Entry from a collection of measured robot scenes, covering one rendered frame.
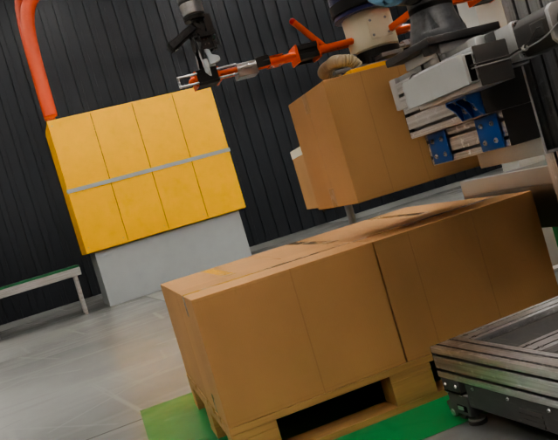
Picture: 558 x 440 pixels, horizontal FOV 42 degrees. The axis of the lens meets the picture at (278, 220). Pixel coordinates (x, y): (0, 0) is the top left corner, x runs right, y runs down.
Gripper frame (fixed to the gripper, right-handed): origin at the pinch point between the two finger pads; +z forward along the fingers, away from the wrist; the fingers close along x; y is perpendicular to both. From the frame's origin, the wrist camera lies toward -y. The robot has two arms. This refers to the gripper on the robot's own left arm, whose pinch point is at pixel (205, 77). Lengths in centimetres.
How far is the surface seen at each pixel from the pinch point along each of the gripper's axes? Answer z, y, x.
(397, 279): 80, 37, -18
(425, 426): 121, 25, -35
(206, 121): -84, 129, 728
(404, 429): 121, 20, -31
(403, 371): 108, 29, -18
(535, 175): 63, 97, -14
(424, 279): 83, 46, -18
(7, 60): -309, -108, 1027
